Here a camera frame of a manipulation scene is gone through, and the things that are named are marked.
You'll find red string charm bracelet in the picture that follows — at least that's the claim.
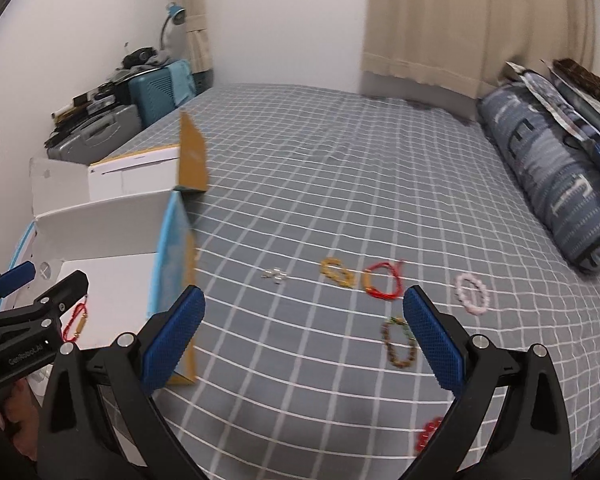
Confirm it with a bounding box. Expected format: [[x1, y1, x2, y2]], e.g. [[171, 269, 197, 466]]
[[61, 301, 91, 344]]

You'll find multicolour glass bead bracelet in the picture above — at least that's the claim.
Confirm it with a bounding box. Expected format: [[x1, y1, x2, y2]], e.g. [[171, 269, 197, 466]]
[[413, 415, 447, 456]]

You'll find pink bead bracelet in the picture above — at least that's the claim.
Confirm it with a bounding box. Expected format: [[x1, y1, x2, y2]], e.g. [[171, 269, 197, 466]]
[[454, 272, 491, 316]]

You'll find yellow amber bead bracelet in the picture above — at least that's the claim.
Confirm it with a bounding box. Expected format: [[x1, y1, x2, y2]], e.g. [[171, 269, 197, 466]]
[[320, 257, 358, 290]]

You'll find open yellow white jewelry box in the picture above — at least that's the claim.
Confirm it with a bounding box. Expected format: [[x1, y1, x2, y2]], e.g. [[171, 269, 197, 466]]
[[0, 112, 209, 349]]

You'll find person's left hand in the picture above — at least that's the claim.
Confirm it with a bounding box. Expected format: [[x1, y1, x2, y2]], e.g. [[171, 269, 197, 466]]
[[0, 378, 40, 462]]

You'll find grey suitcase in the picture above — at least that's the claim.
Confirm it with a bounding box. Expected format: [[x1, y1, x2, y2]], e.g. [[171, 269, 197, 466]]
[[46, 104, 142, 166]]

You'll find teal suitcase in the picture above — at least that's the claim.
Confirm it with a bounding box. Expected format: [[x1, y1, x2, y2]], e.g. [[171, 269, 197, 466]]
[[128, 60, 196, 128]]

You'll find blue patterned rolled duvet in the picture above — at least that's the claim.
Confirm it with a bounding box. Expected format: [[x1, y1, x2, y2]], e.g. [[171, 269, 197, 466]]
[[477, 82, 600, 274]]

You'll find grey checked bed sheet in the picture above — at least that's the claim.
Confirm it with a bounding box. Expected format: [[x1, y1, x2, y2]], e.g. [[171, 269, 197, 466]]
[[94, 81, 600, 480]]

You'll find blue desk lamp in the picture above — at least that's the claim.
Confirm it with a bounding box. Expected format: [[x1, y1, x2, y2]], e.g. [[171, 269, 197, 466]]
[[159, 2, 186, 50]]

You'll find patterned pillow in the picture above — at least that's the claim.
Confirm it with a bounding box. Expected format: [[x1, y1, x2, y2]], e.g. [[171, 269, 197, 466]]
[[506, 61, 600, 170]]

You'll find beige side curtain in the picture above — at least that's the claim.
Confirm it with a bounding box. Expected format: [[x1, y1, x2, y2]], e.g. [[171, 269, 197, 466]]
[[175, 0, 212, 73]]

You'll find brown wooden bead bracelet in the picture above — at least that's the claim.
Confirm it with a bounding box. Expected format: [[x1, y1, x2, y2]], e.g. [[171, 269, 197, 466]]
[[380, 314, 417, 371]]

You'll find red cord bracelet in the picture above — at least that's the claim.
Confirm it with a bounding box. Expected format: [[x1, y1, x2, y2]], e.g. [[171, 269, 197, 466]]
[[360, 259, 406, 302]]

